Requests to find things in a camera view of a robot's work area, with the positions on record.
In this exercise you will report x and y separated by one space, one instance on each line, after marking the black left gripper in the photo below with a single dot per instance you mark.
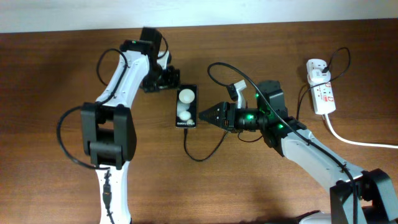
172 81

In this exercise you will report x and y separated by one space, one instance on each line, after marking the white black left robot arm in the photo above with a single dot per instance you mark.
109 136

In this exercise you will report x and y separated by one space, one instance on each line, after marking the white power strip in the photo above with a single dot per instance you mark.
322 94

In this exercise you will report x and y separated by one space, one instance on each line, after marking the white USB charger adapter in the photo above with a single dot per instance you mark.
316 76

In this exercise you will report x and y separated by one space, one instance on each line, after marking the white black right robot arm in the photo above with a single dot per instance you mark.
356 195

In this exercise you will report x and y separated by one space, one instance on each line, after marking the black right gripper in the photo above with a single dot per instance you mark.
226 108

